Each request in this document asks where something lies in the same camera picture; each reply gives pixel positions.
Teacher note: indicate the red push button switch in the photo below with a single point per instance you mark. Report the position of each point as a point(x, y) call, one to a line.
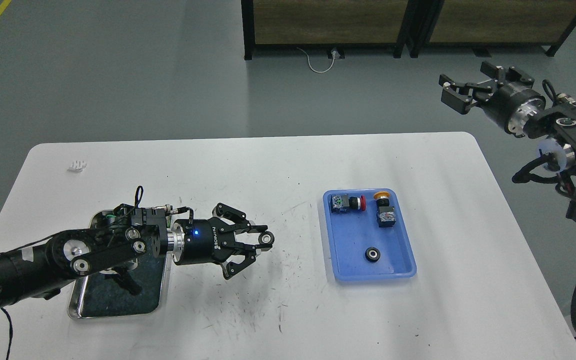
point(343, 203)

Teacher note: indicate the small white plastic clip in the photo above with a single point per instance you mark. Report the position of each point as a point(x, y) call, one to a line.
point(77, 166)

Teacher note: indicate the silver metal tray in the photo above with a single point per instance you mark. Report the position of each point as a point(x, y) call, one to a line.
point(120, 271)

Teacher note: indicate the black gear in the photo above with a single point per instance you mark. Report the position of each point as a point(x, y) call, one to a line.
point(372, 254)
point(266, 238)

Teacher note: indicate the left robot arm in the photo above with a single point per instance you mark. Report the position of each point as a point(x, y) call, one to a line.
point(40, 269)

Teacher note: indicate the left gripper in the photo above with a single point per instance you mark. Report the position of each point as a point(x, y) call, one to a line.
point(203, 242)

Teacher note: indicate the black frame wooden cabinet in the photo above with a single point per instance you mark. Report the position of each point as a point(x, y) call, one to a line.
point(326, 24)

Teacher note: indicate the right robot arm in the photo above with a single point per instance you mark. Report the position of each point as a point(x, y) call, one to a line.
point(555, 160)

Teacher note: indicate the blue plastic tray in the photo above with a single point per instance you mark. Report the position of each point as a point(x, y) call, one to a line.
point(349, 234)

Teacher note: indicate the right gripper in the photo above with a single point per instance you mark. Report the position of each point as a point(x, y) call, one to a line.
point(507, 98)

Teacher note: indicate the yellow push button switch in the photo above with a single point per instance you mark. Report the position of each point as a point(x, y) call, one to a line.
point(385, 212)

